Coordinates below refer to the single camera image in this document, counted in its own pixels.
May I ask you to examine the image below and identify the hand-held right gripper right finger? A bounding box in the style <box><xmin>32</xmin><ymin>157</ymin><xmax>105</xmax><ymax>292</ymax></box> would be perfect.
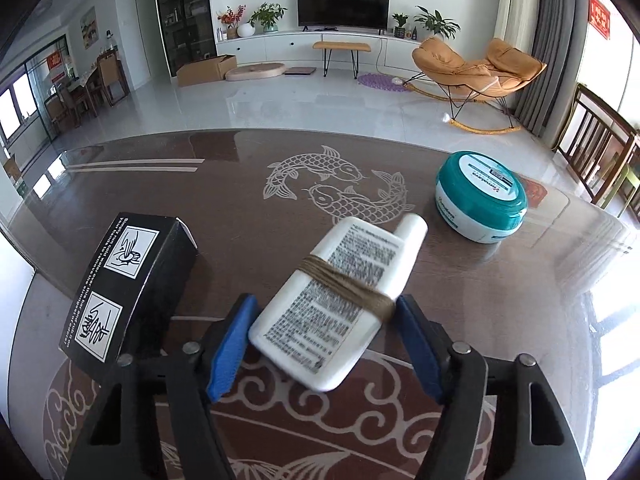
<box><xmin>396</xmin><ymin>294</ymin><xmax>587</xmax><ymax>480</ymax></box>

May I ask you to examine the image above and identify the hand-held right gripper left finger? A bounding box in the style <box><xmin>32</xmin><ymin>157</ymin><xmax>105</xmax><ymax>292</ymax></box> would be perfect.
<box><xmin>64</xmin><ymin>293</ymin><xmax>259</xmax><ymax>480</ymax></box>

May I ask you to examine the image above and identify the white bottle with twine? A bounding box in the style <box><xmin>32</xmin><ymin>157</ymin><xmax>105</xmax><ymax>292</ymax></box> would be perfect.
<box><xmin>248</xmin><ymin>212</ymin><xmax>429</xmax><ymax>393</ymax></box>

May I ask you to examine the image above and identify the black cardboard box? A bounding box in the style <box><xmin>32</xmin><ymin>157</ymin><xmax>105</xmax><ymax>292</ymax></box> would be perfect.
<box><xmin>58</xmin><ymin>215</ymin><xmax>198</xmax><ymax>378</ymax></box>

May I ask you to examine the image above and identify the teal cream jar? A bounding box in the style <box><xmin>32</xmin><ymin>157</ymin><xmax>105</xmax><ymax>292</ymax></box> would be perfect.
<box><xmin>434</xmin><ymin>151</ymin><xmax>529</xmax><ymax>245</ymax></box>

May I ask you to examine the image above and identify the red paper card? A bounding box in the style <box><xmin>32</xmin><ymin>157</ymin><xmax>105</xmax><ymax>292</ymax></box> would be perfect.
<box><xmin>520</xmin><ymin>177</ymin><xmax>548</xmax><ymax>211</ymax></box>

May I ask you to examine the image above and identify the wooden chair with green cushion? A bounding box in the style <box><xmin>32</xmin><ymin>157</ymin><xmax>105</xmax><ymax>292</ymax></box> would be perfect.
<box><xmin>597</xmin><ymin>135</ymin><xmax>640</xmax><ymax>226</ymax></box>

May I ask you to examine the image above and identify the purple floor mat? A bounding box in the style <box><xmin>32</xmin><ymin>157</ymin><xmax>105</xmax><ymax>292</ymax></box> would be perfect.
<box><xmin>356</xmin><ymin>72</ymin><xmax>411</xmax><ymax>93</ymax></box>

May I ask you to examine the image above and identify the dark wooden chair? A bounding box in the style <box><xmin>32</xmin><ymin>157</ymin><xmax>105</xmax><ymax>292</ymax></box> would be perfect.
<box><xmin>556</xmin><ymin>82</ymin><xmax>638</xmax><ymax>201</ymax></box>

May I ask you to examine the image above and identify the orange rocking chair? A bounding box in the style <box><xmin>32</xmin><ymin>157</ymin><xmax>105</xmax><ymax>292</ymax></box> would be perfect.
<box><xmin>402</xmin><ymin>36</ymin><xmax>548</xmax><ymax>135</ymax></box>

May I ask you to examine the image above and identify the beige pet bed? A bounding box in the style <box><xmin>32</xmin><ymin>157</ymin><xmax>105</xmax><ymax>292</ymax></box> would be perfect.
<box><xmin>225</xmin><ymin>61</ymin><xmax>287</xmax><ymax>82</ymax></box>

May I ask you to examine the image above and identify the brown cardboard box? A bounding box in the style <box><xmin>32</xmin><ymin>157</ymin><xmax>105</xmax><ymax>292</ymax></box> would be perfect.
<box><xmin>176</xmin><ymin>54</ymin><xmax>238</xmax><ymax>87</ymax></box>

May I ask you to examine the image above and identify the wooden dining set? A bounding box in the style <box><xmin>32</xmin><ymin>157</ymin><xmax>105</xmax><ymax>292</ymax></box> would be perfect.
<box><xmin>45</xmin><ymin>52</ymin><xmax>131</xmax><ymax>133</ymax></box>

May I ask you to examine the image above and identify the white television cabinet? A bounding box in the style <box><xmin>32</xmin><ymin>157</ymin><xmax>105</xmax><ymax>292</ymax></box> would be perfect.
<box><xmin>216</xmin><ymin>29</ymin><xmax>441</xmax><ymax>68</ymax></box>

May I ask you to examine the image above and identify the wooden bench with metal legs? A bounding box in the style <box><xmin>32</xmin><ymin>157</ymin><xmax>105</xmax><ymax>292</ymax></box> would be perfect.
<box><xmin>313</xmin><ymin>41</ymin><xmax>372</xmax><ymax>78</ymax></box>

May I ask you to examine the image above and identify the large leafy potted plant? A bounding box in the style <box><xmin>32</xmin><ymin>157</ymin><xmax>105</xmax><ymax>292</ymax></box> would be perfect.
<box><xmin>414</xmin><ymin>6</ymin><xmax>461</xmax><ymax>41</ymax></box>

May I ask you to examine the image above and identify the red flower plant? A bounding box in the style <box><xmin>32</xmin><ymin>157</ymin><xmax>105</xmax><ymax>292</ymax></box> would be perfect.
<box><xmin>216</xmin><ymin>5</ymin><xmax>247</xmax><ymax>40</ymax></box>

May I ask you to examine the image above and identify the red door poster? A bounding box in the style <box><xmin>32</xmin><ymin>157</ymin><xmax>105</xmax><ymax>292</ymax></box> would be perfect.
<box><xmin>47</xmin><ymin>50</ymin><xmax>68</xmax><ymax>83</ymax></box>

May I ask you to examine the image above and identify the grey curtain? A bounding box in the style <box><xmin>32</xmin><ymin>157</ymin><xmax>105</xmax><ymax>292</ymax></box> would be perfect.
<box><xmin>515</xmin><ymin>0</ymin><xmax>583</xmax><ymax>136</ymax></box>

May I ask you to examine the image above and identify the dark glass display cabinet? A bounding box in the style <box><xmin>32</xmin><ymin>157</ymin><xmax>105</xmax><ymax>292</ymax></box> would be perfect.
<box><xmin>153</xmin><ymin>0</ymin><xmax>218</xmax><ymax>78</ymax></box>

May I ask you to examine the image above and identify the black television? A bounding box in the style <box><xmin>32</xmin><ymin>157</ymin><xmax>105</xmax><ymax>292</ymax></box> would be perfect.
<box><xmin>296</xmin><ymin>0</ymin><xmax>390</xmax><ymax>31</ymax></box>

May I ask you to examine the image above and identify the cream covered air conditioner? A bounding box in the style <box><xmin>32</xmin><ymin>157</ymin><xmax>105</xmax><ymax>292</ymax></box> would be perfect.
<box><xmin>496</xmin><ymin>0</ymin><xmax>543</xmax><ymax>68</ymax></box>

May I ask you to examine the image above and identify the framed wall painting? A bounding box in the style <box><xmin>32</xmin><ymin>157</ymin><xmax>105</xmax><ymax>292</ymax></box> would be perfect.
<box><xmin>80</xmin><ymin>6</ymin><xmax>97</xmax><ymax>50</ymax></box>

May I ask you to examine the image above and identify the red wall hanging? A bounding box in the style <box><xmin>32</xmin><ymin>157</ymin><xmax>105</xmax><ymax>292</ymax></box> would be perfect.
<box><xmin>589</xmin><ymin>0</ymin><xmax>612</xmax><ymax>41</ymax></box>

